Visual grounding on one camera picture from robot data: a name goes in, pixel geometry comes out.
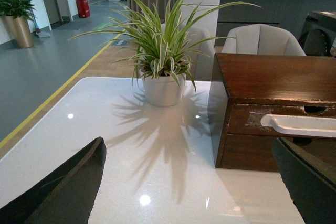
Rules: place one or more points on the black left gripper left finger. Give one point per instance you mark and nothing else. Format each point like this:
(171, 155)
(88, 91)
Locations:
(66, 195)

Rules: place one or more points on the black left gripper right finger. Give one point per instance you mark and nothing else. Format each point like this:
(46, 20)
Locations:
(309, 181)

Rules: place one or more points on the dark wooden drawer cabinet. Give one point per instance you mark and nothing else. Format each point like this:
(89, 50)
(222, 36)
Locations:
(267, 79)

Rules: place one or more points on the beige armchair right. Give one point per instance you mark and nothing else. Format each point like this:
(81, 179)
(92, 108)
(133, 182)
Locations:
(262, 39)

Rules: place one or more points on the beige armchair behind plant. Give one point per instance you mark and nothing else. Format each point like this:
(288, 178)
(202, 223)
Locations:
(202, 58)

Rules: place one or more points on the spider plant in white pot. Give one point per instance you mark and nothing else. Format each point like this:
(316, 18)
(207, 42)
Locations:
(162, 55)

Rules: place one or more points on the dark grey counter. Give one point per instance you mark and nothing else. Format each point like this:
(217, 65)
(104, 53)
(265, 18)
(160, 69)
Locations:
(287, 14)

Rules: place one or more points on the green plant in gold planter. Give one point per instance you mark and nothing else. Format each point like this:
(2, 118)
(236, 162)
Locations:
(17, 13)

